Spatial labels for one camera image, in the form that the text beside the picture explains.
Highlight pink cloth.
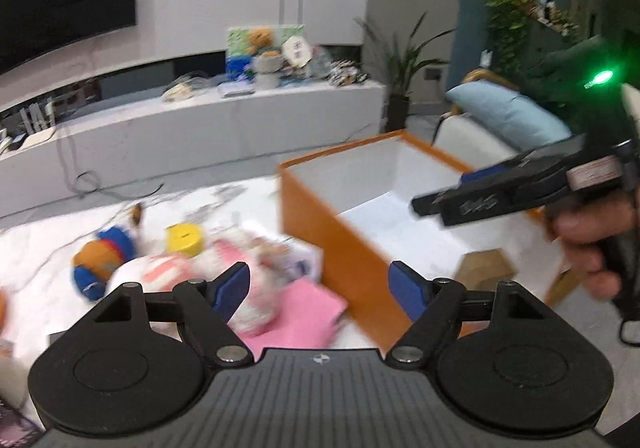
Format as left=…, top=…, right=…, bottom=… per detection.
left=231, top=278, right=348, bottom=359

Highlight blue orange plush toy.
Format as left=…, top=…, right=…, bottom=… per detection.
left=72, top=202, right=143, bottom=302

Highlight person's right hand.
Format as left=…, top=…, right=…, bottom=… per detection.
left=547, top=192, right=639, bottom=301

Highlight small cardboard box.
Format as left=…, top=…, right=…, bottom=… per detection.
left=454, top=249, right=516, bottom=291

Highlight yellow round tape measure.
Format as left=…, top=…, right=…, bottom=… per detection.
left=165, top=223, right=205, bottom=257

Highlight orange storage box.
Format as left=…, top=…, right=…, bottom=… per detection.
left=279, top=132, right=578, bottom=350

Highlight light blue cushion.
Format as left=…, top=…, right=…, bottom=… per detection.
left=446, top=80, right=572, bottom=151

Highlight potted green plant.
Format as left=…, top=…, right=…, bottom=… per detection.
left=355, top=10, right=456, bottom=133

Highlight hanging leafy plant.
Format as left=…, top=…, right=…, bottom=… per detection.
left=482, top=0, right=578, bottom=78

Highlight white round fan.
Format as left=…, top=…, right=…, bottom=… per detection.
left=281, top=35, right=312, bottom=69

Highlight grey knitted basket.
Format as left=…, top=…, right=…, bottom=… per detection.
left=252, top=50, right=283, bottom=90

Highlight white marble tv console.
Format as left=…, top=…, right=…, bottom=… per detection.
left=1, top=81, right=385, bottom=215

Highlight green picture box with bear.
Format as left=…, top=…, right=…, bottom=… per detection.
left=226, top=24, right=306, bottom=81

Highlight black cable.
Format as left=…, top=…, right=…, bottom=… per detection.
left=49, top=112, right=166, bottom=201

